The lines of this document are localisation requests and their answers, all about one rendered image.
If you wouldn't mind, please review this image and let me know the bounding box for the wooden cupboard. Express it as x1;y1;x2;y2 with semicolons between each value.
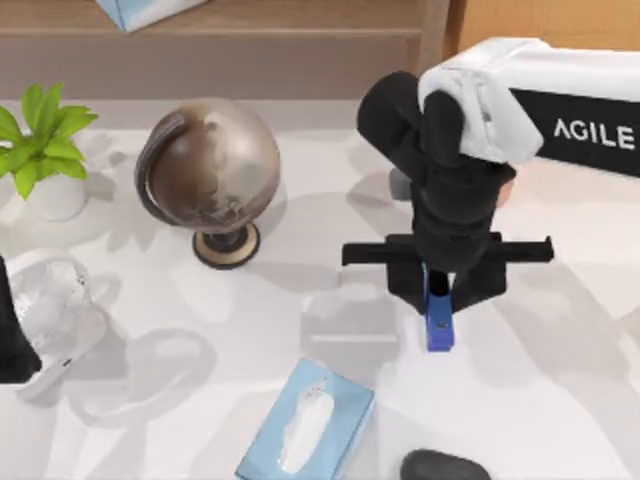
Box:
448;0;640;52

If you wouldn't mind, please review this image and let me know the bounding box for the wooden open shelf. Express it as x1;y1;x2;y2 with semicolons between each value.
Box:
0;0;454;104

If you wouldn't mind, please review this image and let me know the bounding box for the brown and silver globe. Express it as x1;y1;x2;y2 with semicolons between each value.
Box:
132;97;282;271

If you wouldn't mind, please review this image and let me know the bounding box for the light blue tissue box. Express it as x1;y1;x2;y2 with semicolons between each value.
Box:
96;0;207;35
233;356;376;480

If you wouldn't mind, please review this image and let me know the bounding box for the dark grey computer mouse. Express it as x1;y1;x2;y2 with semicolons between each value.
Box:
399;448;495;480

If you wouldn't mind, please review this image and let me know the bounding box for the green plant in white pot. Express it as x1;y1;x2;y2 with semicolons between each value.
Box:
0;82;100;222

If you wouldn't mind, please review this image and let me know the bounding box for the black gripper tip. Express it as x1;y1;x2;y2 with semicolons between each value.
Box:
0;254;44;386

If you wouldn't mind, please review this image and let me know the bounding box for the blue stapler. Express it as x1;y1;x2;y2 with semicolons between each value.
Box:
423;286;457;354

